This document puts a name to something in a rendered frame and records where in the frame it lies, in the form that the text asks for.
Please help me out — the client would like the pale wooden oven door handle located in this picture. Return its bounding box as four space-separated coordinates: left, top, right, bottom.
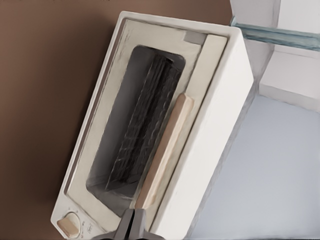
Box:
134 92 196 211

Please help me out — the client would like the dark oven rack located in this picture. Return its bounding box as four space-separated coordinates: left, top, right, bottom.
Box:
104 53 181 193

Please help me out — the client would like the pale round oven knob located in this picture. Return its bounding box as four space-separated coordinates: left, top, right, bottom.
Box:
56 212 81 239

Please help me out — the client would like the white oven body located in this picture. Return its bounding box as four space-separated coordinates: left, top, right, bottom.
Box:
49 10 255 240

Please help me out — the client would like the cream oven door with window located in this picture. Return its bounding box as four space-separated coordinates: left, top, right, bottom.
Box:
63 18 209 219

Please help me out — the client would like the silver frame post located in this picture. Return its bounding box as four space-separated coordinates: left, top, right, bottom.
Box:
228 15 320 53

